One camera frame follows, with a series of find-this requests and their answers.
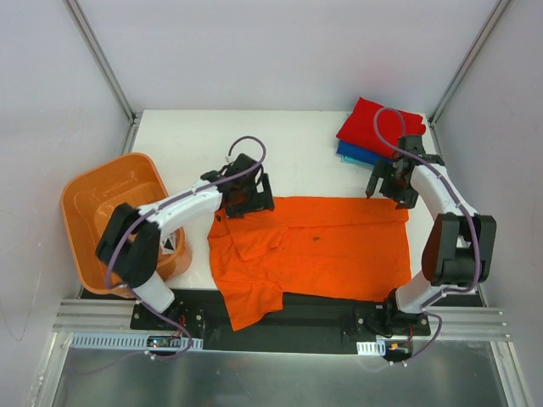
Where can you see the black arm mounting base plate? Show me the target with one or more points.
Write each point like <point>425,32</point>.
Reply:
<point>304,325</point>

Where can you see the orange t shirt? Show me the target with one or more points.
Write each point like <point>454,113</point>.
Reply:
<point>347,248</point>

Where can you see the folded teal t shirt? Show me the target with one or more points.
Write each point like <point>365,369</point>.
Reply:
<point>345,159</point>

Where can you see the right white slotted cable duct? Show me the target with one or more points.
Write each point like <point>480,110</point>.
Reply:
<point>375,348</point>

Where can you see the folded blue t shirt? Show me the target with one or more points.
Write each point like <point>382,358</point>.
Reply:
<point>368,157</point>

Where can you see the aluminium extrusion rail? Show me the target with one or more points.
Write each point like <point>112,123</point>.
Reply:
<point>108,315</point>

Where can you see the left white slotted cable duct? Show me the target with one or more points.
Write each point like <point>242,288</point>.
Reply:
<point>135,342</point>

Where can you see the aluminium frame post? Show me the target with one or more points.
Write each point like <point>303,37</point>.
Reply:
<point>485,32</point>
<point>94,47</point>

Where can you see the right aluminium frame post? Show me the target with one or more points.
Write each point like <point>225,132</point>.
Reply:
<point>485,32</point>

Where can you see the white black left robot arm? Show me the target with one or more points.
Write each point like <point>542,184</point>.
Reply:
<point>131,242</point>

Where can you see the left aluminium frame post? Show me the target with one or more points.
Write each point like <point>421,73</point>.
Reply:
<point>94,47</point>

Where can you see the white slotted cable duct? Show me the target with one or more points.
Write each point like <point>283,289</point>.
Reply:
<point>375,348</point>
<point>135,342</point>

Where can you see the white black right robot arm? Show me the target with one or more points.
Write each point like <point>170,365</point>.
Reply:
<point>458,251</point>

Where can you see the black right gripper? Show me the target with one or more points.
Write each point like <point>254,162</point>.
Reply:
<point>389,186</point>

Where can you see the orange plastic laundry basket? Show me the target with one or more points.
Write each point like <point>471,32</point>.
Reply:
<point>90,199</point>

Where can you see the folded red t shirt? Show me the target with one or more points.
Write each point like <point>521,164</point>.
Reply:
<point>358,129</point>

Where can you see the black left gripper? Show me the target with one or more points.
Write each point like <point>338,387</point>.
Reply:
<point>258,197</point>

